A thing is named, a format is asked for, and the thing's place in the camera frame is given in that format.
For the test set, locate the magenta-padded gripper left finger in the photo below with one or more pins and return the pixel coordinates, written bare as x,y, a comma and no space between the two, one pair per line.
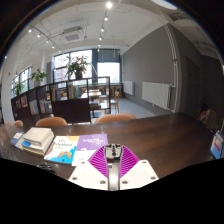
86,173

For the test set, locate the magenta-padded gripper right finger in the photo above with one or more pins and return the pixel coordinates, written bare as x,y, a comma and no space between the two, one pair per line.
140,173

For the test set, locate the purple and white book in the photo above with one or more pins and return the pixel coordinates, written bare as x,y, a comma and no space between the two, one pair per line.
88,143

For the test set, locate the colourful cartoon cover book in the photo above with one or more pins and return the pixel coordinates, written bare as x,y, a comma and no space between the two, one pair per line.
61,149

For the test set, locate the tan book under stack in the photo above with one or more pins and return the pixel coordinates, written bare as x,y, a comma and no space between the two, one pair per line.
36,151

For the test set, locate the orange padded chair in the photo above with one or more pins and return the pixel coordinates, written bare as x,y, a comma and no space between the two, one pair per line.
115,118
51,121
18,123
8,123

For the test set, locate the dark open shelf unit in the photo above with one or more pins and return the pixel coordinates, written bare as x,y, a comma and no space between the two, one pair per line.
71,111

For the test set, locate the thin white book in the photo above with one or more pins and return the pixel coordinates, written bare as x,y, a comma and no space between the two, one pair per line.
19,145

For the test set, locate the wooden tables and chairs group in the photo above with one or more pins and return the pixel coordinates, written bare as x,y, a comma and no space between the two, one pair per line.
115,100

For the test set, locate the thin blue book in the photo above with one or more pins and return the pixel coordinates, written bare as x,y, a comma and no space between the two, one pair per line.
16,137

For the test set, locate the brown wooden chair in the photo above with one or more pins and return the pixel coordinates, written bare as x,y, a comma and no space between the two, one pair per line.
208,116

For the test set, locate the medium potted green plant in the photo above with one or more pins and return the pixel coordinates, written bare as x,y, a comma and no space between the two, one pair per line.
38,76

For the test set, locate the large potted green plant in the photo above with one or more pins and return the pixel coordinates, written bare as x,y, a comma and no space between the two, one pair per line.
77,65

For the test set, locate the small potted window plant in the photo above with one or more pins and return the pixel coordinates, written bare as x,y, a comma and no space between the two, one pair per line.
17,88

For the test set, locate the ceiling air conditioner unit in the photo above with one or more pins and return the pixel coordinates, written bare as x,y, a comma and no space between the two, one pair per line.
72,35

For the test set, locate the ceiling spotlights group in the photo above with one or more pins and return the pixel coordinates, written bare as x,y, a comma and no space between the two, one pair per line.
109,5

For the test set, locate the large white wall radiator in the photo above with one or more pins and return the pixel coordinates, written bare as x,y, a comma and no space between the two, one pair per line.
156,95

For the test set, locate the small white wall radiator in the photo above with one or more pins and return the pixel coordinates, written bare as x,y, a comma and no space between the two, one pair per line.
128,87

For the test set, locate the white vertical wall pipe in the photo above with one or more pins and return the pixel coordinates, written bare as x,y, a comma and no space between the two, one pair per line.
174,66

